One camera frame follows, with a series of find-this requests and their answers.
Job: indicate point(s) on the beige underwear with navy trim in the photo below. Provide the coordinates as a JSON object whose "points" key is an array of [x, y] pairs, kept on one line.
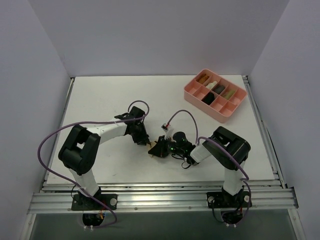
{"points": [[149, 147]]}

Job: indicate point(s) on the pink compartment organizer box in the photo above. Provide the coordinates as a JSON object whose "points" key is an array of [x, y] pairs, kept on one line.
{"points": [[220, 109]]}

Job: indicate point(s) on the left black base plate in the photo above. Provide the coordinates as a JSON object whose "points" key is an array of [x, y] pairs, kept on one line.
{"points": [[81, 202]]}

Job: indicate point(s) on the olive rolled cloth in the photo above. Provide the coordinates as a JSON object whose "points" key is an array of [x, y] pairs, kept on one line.
{"points": [[228, 94]]}

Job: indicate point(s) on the aluminium rail frame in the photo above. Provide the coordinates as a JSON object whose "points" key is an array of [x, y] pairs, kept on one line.
{"points": [[273, 214]]}

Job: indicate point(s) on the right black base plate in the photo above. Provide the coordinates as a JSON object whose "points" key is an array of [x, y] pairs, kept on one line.
{"points": [[223, 200]]}

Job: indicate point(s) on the white rolled cloth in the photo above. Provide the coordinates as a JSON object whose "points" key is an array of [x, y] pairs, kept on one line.
{"points": [[211, 85]]}

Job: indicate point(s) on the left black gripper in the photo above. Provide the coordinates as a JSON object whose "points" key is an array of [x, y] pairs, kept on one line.
{"points": [[141, 136]]}

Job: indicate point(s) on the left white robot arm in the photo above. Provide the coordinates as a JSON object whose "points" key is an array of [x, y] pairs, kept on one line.
{"points": [[79, 151]]}

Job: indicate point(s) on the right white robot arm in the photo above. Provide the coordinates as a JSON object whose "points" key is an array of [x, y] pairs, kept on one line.
{"points": [[229, 149]]}

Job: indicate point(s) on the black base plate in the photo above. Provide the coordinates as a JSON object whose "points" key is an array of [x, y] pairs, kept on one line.
{"points": [[223, 200], [81, 202]]}

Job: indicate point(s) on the dark grey rolled cloth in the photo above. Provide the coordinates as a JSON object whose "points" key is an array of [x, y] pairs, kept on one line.
{"points": [[219, 89]]}

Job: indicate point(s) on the black rolled cloth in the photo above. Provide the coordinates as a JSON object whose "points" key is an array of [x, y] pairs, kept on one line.
{"points": [[209, 98]]}

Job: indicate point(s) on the orange rolled cloth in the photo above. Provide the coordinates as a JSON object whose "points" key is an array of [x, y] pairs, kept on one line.
{"points": [[203, 78]]}

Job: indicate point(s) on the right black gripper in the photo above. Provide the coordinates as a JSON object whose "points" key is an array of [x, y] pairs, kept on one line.
{"points": [[163, 146]]}

